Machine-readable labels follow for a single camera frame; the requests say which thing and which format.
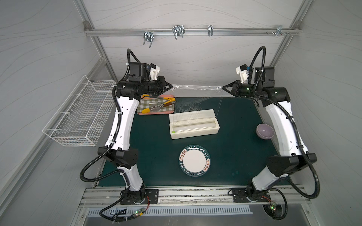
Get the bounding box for cream plastic wrap dispenser box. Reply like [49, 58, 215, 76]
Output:
[169, 109, 220, 139]

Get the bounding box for white plate green rim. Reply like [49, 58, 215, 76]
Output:
[178, 145, 211, 177]

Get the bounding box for clear plastic wrap sheet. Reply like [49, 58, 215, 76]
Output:
[166, 85, 224, 113]

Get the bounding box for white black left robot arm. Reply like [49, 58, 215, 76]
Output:
[98, 62, 172, 196]

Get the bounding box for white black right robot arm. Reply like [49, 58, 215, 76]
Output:
[222, 65, 321, 202]

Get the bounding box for pink tray checkered cloth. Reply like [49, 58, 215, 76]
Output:
[136, 94, 176, 115]

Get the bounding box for lilac ceramic bowl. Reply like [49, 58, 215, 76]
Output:
[255, 123, 275, 140]

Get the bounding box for metal U-bolt clamp left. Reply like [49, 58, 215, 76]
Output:
[143, 31, 155, 48]

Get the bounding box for metal u-bolt clamp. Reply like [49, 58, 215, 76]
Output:
[172, 25, 185, 40]
[143, 31, 155, 48]

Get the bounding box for metal U-bolt clamp middle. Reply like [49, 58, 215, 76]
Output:
[172, 25, 185, 40]

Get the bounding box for small metal hook clamp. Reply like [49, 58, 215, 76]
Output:
[208, 25, 214, 37]

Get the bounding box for white slotted vent strip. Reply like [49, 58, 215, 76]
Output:
[87, 205, 253, 217]

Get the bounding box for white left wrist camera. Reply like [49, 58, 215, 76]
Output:
[150, 64, 160, 81]

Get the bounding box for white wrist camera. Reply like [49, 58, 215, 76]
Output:
[150, 64, 160, 81]
[236, 64, 249, 84]

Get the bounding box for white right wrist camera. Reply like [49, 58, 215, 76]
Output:
[236, 64, 249, 84]

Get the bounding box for yellow handled tongs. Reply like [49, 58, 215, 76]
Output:
[141, 97, 176, 114]

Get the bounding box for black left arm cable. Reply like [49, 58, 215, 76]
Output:
[79, 48, 142, 222]

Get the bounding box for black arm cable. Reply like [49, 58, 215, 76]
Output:
[247, 46, 321, 220]
[79, 48, 142, 222]

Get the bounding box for aluminium top rail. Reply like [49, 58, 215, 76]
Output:
[84, 27, 302, 37]

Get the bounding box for metal bracket clamp right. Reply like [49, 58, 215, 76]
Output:
[266, 25, 291, 37]

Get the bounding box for white wire basket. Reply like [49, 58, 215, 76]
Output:
[42, 75, 116, 147]

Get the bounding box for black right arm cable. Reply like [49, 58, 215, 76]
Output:
[247, 46, 321, 220]

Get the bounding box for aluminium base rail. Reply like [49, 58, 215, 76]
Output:
[79, 185, 312, 208]

